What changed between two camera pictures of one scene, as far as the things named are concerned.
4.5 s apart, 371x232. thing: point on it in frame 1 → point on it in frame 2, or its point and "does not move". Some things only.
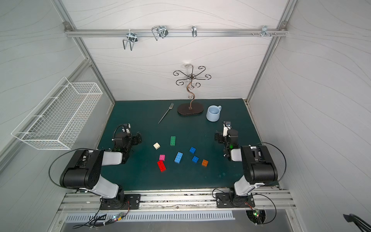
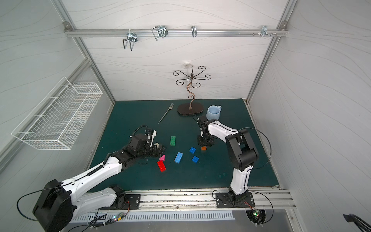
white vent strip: [150, 216] does not move
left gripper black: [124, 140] → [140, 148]
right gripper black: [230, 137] → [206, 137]
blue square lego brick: [195, 159] does not move
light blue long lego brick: [178, 157] does not move
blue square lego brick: [192, 150] does not move
